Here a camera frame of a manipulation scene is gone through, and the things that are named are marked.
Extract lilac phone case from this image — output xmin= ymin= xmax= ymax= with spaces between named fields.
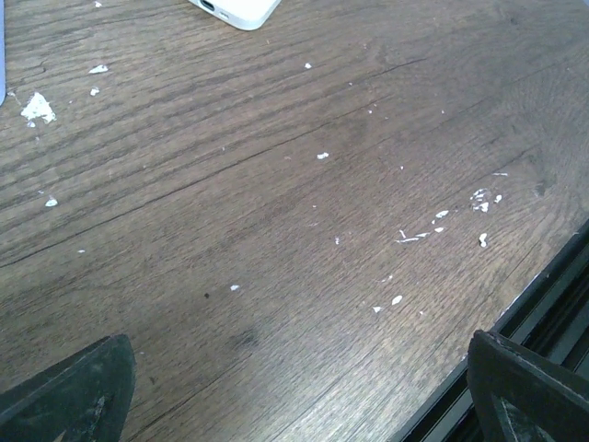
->
xmin=0 ymin=0 xmax=6 ymax=106

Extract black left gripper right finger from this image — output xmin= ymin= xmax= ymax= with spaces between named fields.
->
xmin=467 ymin=330 xmax=588 ymax=441

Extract beige phone case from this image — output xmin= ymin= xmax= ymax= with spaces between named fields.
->
xmin=191 ymin=0 xmax=281 ymax=31

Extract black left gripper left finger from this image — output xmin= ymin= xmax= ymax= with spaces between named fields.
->
xmin=1 ymin=334 xmax=136 ymax=441

